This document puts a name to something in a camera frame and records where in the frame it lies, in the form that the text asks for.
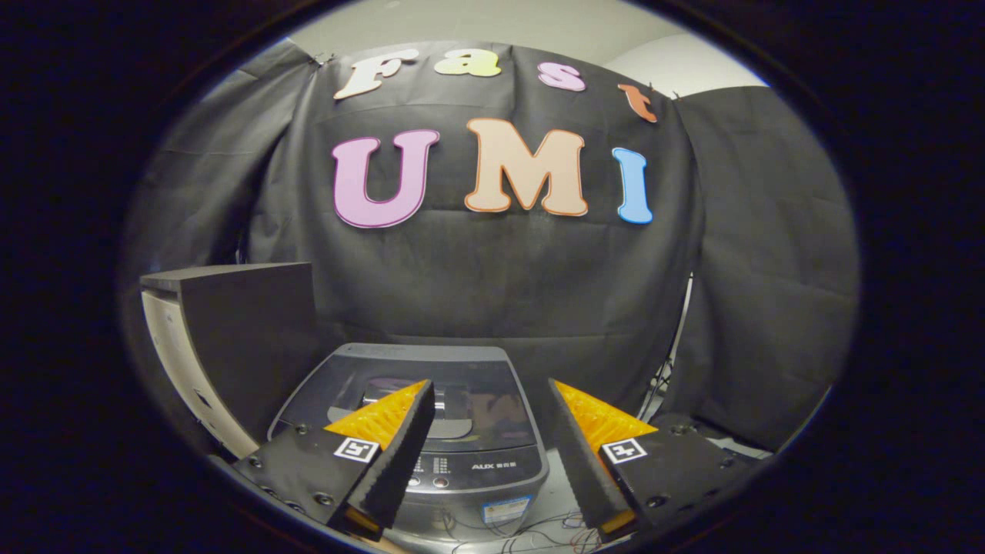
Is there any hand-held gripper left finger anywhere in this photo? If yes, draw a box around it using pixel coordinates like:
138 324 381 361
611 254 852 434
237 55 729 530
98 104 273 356
231 379 436 537

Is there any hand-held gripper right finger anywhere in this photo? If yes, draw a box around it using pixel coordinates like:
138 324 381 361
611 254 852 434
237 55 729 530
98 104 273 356
549 379 759 536

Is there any grey washing machine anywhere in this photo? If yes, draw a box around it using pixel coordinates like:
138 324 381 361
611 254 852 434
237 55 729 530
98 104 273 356
268 344 551 539

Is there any black light stand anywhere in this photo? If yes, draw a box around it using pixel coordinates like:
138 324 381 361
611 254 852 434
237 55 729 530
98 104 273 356
643 273 693 420

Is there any dark cabinet with beige door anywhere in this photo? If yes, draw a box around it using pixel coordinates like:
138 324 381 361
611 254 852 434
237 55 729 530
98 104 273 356
140 262 324 459

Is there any tangle of thin cables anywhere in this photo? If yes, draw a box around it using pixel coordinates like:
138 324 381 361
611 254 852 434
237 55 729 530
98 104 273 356
442 508 609 554

